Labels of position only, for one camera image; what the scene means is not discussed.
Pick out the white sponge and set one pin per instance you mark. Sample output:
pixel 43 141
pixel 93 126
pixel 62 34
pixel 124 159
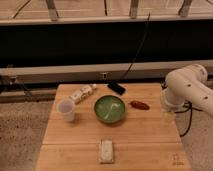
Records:
pixel 106 152

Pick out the clear plastic cup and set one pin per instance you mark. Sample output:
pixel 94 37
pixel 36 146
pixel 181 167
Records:
pixel 66 107

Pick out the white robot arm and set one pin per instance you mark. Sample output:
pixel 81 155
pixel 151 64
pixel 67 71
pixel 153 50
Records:
pixel 187 84

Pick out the green bowl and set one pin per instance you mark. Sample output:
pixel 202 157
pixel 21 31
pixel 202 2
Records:
pixel 109 109

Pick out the white plastic bottle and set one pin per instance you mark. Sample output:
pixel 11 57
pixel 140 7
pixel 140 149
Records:
pixel 83 92

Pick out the black rectangular device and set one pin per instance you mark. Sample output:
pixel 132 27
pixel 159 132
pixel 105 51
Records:
pixel 117 88

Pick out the red chili pepper toy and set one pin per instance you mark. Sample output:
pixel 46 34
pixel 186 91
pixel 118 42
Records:
pixel 139 105

